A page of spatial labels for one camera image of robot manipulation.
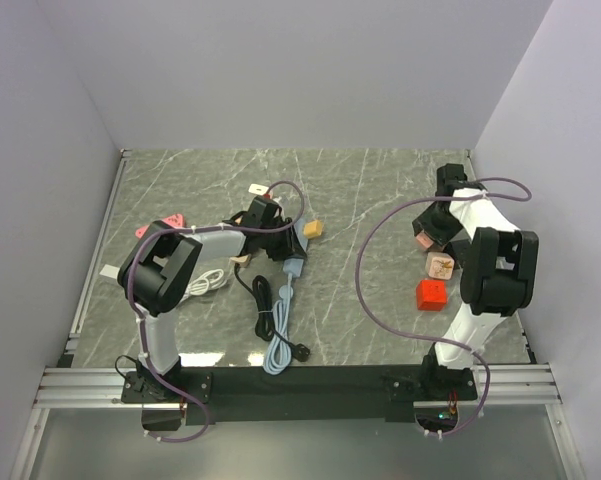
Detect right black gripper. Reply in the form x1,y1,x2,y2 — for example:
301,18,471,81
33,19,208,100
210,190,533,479
412,202,465,251

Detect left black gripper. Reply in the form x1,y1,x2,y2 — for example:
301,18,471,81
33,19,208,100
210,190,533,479
260,218,306,263

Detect pink plug adapter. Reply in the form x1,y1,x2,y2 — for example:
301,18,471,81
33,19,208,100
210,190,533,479
415,230,438,252

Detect light blue power strip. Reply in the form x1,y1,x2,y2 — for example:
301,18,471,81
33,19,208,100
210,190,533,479
283,218,309,279

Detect black cube socket adapter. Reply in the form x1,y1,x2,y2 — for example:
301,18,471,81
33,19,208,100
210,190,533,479
443,239,471,270

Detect yellow plug adapter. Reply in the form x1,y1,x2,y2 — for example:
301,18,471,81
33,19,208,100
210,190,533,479
303,220,324,240

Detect patterned pink cube socket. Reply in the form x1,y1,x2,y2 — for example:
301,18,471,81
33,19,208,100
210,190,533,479
425,252,455,281

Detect beige wooden power strip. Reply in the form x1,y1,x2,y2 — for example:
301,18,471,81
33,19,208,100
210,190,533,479
230,254,252,268

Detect red cube socket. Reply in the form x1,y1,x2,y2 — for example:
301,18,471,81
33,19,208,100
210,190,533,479
416,279,448,312

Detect pink triangular socket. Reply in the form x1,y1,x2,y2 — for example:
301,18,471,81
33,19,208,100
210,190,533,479
134,211,187,241

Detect beige cube socket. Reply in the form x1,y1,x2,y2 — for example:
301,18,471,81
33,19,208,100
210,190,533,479
248,183,270,198

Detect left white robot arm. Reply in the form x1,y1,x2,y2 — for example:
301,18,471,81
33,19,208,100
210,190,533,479
117,195,307,402

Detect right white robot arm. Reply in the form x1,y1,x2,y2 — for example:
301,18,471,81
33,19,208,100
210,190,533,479
412,163,539,399

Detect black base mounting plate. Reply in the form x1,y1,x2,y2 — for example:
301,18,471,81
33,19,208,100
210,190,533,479
121,365,478,425

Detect black power cord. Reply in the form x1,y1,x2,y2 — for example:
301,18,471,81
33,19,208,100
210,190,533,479
233,264,312,363

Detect white coiled cable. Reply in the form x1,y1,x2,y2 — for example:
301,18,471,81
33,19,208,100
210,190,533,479
187,268,229,299

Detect light blue power cord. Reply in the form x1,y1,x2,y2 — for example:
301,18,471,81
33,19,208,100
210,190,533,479
262,273,298,376

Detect left aluminium side rail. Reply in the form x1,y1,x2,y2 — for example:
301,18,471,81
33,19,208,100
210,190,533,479
63,149,132,355

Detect aluminium front rail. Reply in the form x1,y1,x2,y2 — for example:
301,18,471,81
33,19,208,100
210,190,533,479
33,364,562,409

